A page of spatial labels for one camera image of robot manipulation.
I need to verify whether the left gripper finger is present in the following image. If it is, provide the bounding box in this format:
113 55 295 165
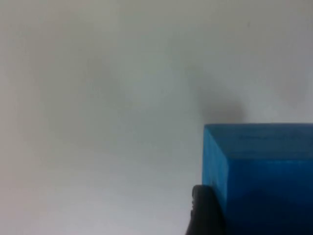
185 185 228 235

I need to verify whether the blue cube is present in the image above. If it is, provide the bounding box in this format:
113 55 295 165
202 123 313 235

